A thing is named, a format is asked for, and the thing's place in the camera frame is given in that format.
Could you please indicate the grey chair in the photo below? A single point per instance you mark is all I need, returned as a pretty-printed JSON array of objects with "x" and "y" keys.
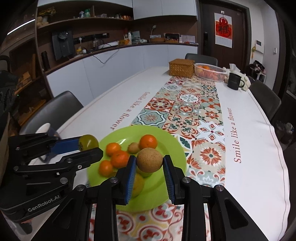
[
  {"x": 55, "y": 112},
  {"x": 267, "y": 99}
]

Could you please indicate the dark wooden door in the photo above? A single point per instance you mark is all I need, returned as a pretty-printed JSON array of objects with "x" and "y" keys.
[{"x": 239, "y": 54}]

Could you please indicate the grey chair left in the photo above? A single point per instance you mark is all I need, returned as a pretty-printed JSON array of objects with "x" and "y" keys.
[{"x": 55, "y": 112}]

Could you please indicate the grey chair far end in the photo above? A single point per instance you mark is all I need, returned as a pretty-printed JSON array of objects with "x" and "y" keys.
[{"x": 202, "y": 59}]

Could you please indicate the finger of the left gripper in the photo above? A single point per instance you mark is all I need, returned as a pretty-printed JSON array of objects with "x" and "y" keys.
[
  {"x": 76, "y": 161},
  {"x": 65, "y": 145}
]

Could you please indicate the orange on plate right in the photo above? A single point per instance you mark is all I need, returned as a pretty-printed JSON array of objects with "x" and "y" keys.
[{"x": 148, "y": 141}]

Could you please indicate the small brown fruit on plate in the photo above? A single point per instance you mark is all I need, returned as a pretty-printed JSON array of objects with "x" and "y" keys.
[{"x": 133, "y": 148}]

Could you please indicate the green tomato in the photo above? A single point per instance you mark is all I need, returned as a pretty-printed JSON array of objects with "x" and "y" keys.
[{"x": 87, "y": 142}]

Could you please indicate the white tablecloth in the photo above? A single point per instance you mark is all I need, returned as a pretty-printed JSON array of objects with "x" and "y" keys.
[{"x": 255, "y": 172}]

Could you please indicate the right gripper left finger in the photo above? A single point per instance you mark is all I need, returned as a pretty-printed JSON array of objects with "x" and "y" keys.
[{"x": 71, "y": 219}]

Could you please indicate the large orange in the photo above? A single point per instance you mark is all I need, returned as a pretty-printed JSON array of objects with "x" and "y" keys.
[{"x": 119, "y": 159}]

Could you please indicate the wicker basket box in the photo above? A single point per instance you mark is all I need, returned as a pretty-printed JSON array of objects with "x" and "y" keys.
[{"x": 181, "y": 68}]

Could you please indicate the grey chair right far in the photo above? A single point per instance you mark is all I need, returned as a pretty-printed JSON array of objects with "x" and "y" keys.
[{"x": 267, "y": 99}]

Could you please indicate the black mug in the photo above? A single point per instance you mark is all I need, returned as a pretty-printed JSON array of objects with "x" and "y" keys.
[{"x": 235, "y": 82}]

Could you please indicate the white wire fruit basket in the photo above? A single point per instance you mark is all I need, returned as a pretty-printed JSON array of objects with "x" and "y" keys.
[{"x": 209, "y": 72}]

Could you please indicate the black coffee machine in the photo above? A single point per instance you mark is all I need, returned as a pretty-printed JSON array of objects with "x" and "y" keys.
[{"x": 63, "y": 45}]

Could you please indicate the large green pear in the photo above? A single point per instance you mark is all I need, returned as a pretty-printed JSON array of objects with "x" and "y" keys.
[{"x": 138, "y": 185}]

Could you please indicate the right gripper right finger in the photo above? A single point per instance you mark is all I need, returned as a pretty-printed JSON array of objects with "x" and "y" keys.
[{"x": 228, "y": 220}]

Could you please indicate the green plate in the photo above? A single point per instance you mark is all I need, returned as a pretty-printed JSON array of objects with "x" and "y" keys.
[{"x": 154, "y": 192}]

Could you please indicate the dark blue mug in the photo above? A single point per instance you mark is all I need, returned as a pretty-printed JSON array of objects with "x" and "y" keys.
[{"x": 47, "y": 143}]

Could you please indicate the brown kiwi fruit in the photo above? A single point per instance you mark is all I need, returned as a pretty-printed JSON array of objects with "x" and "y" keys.
[{"x": 149, "y": 160}]

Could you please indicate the patterned table runner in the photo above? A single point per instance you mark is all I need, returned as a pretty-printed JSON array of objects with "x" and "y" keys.
[{"x": 189, "y": 109}]

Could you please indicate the red poster on door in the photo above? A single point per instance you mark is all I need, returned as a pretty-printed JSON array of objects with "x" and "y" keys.
[{"x": 223, "y": 30}]

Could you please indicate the small orange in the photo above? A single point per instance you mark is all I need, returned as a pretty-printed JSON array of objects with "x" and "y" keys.
[
  {"x": 111, "y": 148},
  {"x": 105, "y": 168}
]

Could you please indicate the white cloth bundle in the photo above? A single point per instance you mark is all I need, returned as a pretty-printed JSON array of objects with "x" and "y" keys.
[{"x": 234, "y": 69}]

